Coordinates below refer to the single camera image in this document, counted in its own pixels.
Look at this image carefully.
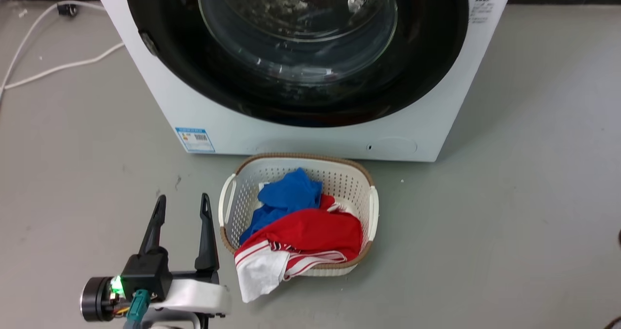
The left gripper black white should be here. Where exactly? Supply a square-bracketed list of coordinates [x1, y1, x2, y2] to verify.
[81, 193, 232, 323]

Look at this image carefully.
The white front-load washing machine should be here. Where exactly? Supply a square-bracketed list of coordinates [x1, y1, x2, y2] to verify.
[93, 0, 515, 163]

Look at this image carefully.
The black round glass washer door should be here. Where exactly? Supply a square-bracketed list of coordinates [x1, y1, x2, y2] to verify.
[124, 0, 470, 128]

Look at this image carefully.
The blue energy label sticker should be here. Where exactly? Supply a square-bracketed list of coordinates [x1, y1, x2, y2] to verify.
[175, 127, 216, 153]

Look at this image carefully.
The blue garment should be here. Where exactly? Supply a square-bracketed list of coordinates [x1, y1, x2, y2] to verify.
[239, 167, 324, 246]

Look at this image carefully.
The red and white garment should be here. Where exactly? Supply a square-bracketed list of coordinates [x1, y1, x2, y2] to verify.
[234, 194, 363, 304]

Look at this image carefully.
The white perforated laundry basket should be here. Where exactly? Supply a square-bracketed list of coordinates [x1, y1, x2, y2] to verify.
[218, 152, 379, 277]

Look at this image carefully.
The small printed text sticker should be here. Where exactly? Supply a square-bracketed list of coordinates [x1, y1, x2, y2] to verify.
[469, 0, 494, 25]

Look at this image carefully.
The teal connector cable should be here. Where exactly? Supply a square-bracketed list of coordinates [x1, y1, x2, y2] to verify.
[122, 289, 151, 329]

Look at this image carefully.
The white power cable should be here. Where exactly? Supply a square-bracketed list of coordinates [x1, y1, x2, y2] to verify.
[0, 1, 106, 101]
[3, 42, 126, 91]

